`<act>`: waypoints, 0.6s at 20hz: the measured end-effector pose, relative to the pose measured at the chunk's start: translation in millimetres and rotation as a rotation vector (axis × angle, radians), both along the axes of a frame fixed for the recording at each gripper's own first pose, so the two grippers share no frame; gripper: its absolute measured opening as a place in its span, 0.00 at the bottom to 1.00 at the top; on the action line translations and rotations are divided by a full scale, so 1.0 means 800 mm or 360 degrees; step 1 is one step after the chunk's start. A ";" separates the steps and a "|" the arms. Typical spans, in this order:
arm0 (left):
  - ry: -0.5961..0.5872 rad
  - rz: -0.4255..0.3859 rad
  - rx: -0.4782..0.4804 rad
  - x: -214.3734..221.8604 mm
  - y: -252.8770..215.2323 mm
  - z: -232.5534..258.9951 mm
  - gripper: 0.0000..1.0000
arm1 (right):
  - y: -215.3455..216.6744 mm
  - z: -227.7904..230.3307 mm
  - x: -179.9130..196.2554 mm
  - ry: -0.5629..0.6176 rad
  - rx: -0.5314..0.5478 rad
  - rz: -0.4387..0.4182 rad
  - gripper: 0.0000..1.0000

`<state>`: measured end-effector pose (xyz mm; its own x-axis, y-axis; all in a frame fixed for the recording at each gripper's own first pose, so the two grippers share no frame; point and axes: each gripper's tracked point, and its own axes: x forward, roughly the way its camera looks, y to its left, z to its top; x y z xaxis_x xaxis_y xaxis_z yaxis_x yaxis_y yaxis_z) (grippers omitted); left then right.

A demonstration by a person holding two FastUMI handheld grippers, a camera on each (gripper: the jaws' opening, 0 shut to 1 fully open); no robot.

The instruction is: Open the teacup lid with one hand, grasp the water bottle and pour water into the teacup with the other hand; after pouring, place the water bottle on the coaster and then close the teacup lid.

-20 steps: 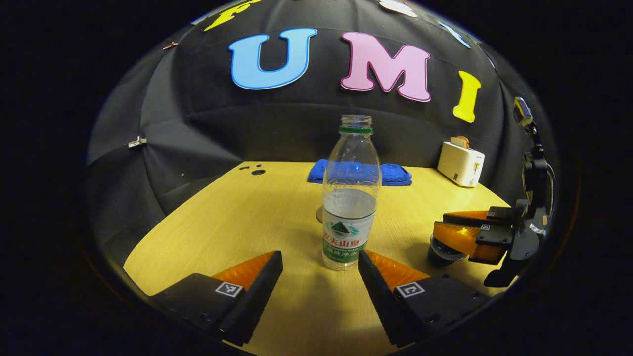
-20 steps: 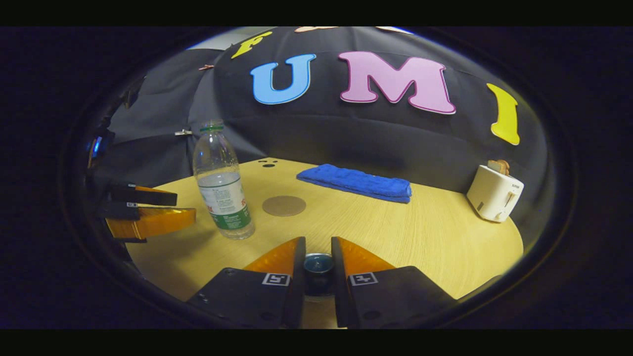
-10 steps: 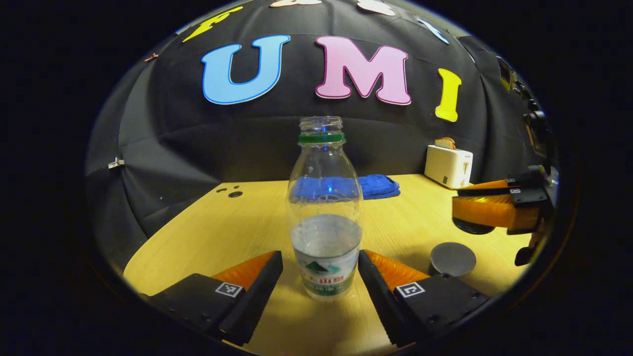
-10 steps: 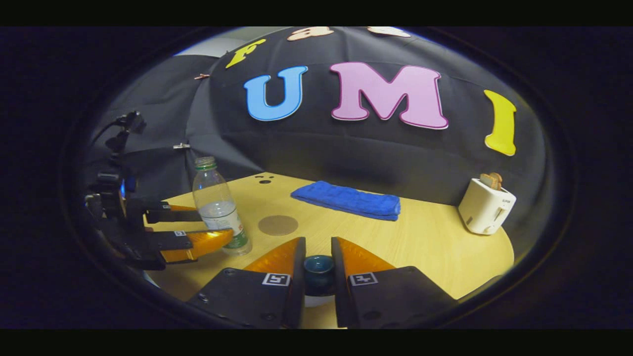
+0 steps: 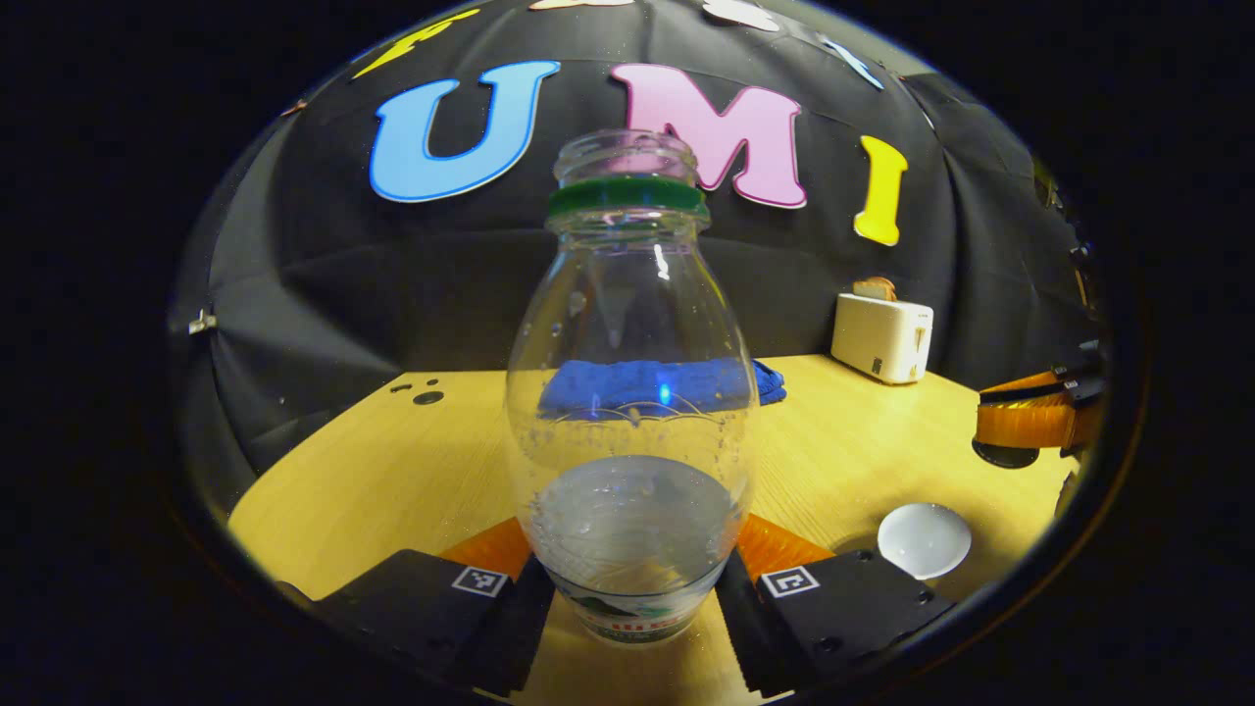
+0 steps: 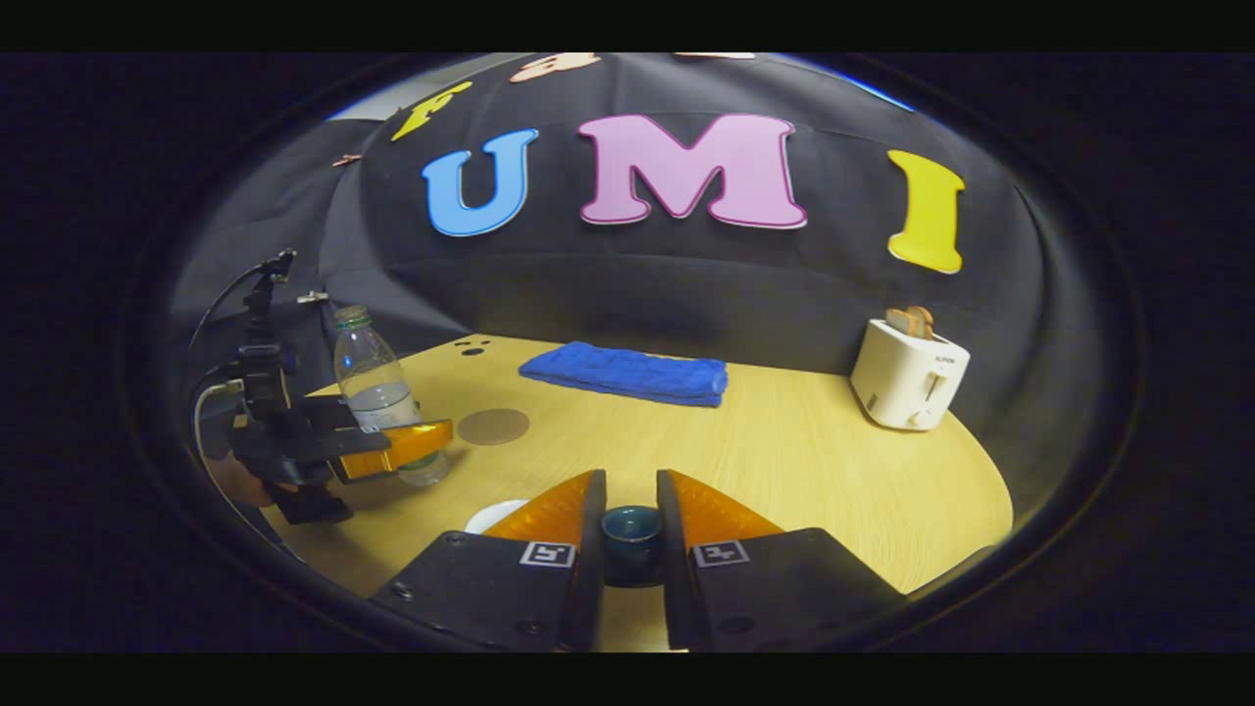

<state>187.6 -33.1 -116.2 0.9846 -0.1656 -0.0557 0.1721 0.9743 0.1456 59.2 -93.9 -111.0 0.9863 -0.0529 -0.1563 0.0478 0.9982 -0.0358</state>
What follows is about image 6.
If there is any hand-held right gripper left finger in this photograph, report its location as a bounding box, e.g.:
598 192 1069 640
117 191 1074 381
371 469 609 653

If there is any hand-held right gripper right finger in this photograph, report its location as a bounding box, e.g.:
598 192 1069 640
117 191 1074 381
656 469 909 653

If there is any clear plastic water bottle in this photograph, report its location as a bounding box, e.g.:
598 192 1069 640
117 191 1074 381
331 304 452 488

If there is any white teacup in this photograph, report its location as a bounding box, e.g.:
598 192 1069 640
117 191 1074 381
463 498 530 536

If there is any round brown coaster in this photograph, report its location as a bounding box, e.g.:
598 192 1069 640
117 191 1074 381
457 408 531 447

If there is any dark blue teacup lid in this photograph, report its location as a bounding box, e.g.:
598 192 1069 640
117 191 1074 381
600 504 666 589

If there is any white toaster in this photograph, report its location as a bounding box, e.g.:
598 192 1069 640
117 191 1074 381
849 317 972 432

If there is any folded blue towel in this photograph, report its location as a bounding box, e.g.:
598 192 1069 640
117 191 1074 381
518 340 729 409

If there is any black backdrop cloth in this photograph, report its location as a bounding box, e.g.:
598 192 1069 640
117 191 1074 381
167 54 1119 521

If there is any white cable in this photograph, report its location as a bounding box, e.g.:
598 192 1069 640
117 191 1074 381
192 379 287 562

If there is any black cable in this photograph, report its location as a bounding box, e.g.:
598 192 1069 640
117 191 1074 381
187 257 295 349

